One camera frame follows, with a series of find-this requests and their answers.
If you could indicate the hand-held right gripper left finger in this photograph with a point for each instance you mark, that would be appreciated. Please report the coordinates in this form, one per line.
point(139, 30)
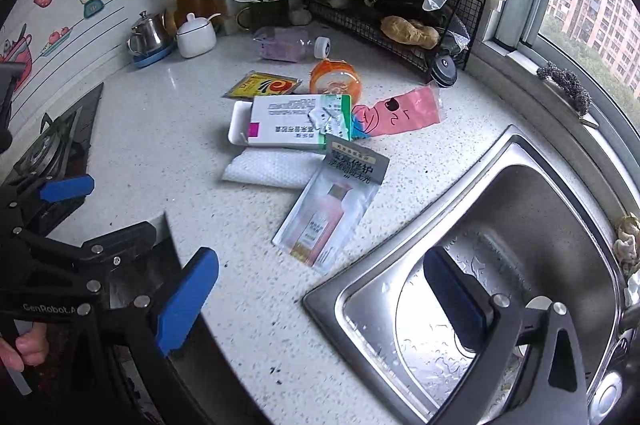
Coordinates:
point(185, 300)

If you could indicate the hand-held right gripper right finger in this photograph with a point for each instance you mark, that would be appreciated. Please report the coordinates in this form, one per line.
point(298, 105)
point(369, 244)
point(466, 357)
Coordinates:
point(455, 300)

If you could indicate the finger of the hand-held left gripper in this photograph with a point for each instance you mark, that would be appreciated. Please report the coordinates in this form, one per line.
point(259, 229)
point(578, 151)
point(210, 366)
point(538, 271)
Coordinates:
point(125, 237)
point(67, 188)

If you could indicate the pink cartoon plastic bag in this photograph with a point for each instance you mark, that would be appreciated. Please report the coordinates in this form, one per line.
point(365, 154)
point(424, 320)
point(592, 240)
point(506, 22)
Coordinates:
point(405, 110)

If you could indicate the yellow red seasoning sachet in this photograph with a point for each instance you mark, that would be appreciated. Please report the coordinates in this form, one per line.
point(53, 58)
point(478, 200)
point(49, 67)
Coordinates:
point(265, 86)

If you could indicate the person's left hand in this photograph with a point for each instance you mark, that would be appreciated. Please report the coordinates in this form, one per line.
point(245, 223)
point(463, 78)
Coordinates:
point(27, 345)

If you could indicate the black gas stove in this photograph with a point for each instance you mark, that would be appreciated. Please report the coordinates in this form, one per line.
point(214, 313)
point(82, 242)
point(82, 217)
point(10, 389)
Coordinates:
point(45, 150)

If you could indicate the stainless steel sink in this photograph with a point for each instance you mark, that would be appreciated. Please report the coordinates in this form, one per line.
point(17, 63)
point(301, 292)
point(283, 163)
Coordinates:
point(540, 225)

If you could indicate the clear grey cosmetic sachet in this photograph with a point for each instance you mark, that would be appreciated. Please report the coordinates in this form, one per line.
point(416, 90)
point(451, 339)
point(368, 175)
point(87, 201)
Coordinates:
point(330, 210)

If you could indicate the white paper towel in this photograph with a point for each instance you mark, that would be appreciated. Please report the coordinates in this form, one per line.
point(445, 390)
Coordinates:
point(270, 170)

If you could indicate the blue teapot base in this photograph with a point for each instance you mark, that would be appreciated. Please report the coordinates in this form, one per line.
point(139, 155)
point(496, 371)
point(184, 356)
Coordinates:
point(156, 57)

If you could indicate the steel teapot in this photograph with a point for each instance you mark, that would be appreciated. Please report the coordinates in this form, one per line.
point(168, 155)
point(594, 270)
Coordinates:
point(150, 32)

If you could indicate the steel sink hole cover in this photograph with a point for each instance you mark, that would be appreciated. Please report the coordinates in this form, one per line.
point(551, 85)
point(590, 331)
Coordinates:
point(607, 397)

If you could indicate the crumpled beige cloth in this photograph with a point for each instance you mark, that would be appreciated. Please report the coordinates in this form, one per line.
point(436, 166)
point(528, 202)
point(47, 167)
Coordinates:
point(627, 245)

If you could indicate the white lidded sugar bowl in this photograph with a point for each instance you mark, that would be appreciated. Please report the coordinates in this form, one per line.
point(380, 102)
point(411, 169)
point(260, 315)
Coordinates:
point(196, 40)

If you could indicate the white green medicine box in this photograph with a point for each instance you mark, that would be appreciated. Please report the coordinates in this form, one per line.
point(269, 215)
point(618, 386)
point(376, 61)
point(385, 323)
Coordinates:
point(285, 120)

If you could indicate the dark scrubber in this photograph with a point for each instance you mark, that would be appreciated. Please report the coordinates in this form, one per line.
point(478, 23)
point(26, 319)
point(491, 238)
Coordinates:
point(570, 87)

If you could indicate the clear plastic bottle white cap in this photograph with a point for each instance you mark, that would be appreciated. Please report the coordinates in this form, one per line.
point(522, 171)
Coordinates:
point(285, 47)

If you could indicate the orange plastic bottle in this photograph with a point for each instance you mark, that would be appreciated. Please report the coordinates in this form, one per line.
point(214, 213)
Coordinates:
point(335, 77)

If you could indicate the black utensil mug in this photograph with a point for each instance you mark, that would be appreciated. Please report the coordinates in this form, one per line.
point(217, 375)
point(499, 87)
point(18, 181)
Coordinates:
point(265, 15)

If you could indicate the ginger root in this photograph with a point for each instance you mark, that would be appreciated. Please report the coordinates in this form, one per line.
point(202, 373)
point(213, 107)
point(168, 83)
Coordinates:
point(410, 31)

